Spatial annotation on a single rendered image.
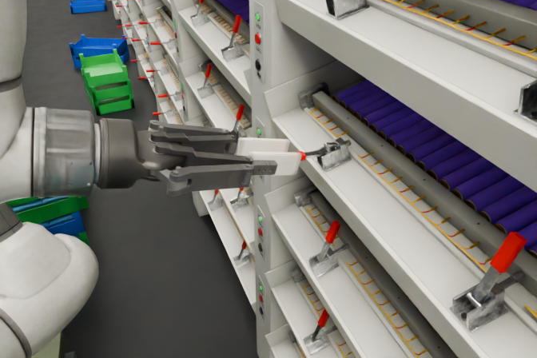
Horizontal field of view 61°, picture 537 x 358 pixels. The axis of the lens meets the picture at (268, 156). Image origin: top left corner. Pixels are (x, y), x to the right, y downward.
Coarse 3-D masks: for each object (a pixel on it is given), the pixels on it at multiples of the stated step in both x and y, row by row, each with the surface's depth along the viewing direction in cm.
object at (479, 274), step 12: (396, 192) 53; (408, 204) 52; (420, 216) 50; (432, 228) 48; (444, 240) 47; (456, 252) 45; (468, 264) 44; (480, 276) 42; (504, 300) 40; (516, 312) 39; (528, 324) 38
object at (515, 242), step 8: (512, 232) 37; (512, 240) 37; (520, 240) 36; (504, 248) 37; (512, 248) 37; (520, 248) 37; (496, 256) 38; (504, 256) 37; (512, 256) 37; (496, 264) 38; (504, 264) 37; (488, 272) 39; (496, 272) 38; (488, 280) 38; (496, 280) 38; (480, 288) 39; (488, 288) 38; (472, 296) 40; (480, 296) 39; (488, 296) 40
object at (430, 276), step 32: (288, 96) 72; (288, 128) 70; (320, 128) 68; (352, 160) 61; (352, 192) 56; (384, 192) 55; (352, 224) 56; (384, 224) 51; (416, 224) 50; (448, 224) 49; (384, 256) 50; (416, 256) 47; (448, 256) 46; (480, 256) 45; (416, 288) 45; (448, 288) 43; (512, 288) 42; (448, 320) 41; (512, 320) 39; (480, 352) 38; (512, 352) 37
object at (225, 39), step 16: (176, 0) 126; (192, 0) 128; (208, 0) 121; (224, 0) 120; (240, 0) 116; (192, 16) 115; (208, 16) 117; (224, 16) 110; (240, 16) 91; (192, 32) 118; (208, 32) 110; (224, 32) 106; (240, 32) 102; (208, 48) 104; (224, 48) 95; (240, 48) 94; (224, 64) 94; (240, 64) 92; (240, 80) 87
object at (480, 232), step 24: (312, 96) 71; (336, 120) 66; (360, 144) 62; (384, 144) 58; (408, 168) 54; (432, 192) 50; (456, 216) 47; (480, 216) 46; (480, 240) 44; (504, 240) 43; (480, 264) 43; (528, 264) 40; (528, 288) 41
